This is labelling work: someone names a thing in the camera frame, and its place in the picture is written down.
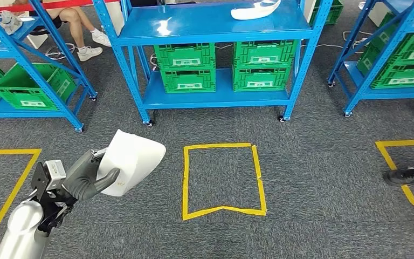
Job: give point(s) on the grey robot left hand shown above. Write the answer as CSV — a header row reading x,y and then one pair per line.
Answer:
x,y
82,178

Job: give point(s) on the wide white plastic shell part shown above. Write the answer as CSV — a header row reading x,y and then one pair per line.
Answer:
x,y
135,161

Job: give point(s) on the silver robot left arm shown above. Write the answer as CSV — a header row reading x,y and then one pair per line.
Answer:
x,y
21,228

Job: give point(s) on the blue metal shelf rack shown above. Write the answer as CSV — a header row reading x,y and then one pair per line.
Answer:
x,y
389,93
210,21
14,113

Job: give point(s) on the grey white moulded part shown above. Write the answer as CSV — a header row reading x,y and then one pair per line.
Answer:
x,y
0,28

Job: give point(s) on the long white plastic shell part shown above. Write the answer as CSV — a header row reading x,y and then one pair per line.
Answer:
x,y
253,12

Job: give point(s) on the yellow floor tape square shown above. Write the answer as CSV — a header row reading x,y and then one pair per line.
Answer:
x,y
185,178
407,143
7,151

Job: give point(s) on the person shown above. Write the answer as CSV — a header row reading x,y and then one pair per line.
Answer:
x,y
69,18
403,175

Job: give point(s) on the white table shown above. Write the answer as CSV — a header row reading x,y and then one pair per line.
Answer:
x,y
118,16

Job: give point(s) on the red barrier tape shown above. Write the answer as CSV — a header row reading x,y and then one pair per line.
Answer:
x,y
78,3

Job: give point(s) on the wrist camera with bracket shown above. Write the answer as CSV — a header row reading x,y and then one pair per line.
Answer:
x,y
55,171

